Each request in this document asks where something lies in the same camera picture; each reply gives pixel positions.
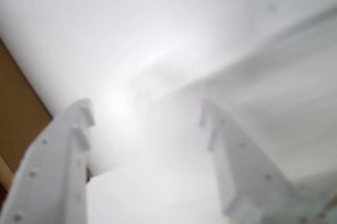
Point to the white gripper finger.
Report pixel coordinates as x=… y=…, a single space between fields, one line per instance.
x=242 y=171
x=47 y=181

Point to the brown cardboard box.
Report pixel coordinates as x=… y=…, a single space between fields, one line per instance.
x=15 y=108

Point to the white backdrop cloth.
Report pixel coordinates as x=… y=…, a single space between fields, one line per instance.
x=289 y=89

